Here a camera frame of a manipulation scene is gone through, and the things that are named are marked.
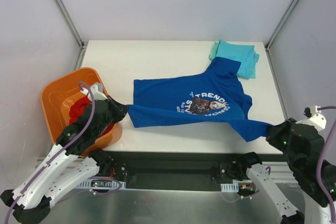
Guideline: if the white cable duct right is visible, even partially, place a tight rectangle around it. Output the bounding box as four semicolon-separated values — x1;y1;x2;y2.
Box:
220;183;239;193

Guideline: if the orange plastic basket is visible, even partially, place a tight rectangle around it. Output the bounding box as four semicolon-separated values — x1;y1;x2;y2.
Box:
41;68;122;159

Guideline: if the left aluminium frame post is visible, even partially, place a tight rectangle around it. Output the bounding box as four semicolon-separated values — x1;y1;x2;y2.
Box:
39;0;89;49

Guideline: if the white cable duct left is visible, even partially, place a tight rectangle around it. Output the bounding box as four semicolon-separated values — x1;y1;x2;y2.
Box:
75;179;126;190

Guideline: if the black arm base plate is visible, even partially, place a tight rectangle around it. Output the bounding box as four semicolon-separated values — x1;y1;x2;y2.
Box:
96;151;262;191

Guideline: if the aluminium front rail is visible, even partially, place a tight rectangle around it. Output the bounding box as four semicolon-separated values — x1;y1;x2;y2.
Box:
34;155;300;183

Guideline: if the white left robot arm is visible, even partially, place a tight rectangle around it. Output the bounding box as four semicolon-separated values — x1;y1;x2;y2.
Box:
1;97;129;223

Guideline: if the white cable duct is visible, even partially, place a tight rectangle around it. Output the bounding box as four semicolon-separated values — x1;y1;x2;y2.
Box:
220;183;239;193
75;179;126;190

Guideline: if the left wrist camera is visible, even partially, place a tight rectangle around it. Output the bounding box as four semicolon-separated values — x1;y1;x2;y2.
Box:
88;82;107;101

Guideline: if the red t-shirt in basket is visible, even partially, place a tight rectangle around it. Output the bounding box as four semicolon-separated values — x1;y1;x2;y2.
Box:
68;97;116;137

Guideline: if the folded teal t-shirt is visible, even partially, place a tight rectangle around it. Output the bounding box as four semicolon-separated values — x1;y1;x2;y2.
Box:
209;40;259;79

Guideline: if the blue printed t-shirt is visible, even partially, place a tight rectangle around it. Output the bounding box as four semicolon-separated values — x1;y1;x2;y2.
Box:
129;58;270;142

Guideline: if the aluminium frame post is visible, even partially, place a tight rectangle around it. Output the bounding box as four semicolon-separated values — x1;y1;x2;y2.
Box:
39;0;89;49
264;0;318;50

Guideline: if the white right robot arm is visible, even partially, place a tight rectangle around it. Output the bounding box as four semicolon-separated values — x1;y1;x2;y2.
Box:
236;119;335;223

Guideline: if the right aluminium frame post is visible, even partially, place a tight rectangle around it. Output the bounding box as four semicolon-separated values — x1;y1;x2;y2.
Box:
264;0;318;50

